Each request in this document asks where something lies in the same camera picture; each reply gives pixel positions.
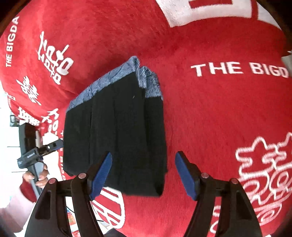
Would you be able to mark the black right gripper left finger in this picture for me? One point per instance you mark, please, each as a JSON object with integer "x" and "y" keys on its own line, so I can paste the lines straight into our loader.
{"x": 49, "y": 217}

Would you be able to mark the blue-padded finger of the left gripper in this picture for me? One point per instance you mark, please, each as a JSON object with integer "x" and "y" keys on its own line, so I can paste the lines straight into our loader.
{"x": 54, "y": 146}

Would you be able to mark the black pants grey waistband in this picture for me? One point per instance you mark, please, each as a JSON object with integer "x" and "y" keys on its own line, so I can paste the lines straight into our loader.
{"x": 120, "y": 113}

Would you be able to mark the person's left hand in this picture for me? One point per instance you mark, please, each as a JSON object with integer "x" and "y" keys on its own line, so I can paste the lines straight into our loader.
{"x": 42, "y": 180}

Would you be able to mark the red blanket white characters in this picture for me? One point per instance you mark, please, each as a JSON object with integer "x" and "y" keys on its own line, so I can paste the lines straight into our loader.
{"x": 226, "y": 94}

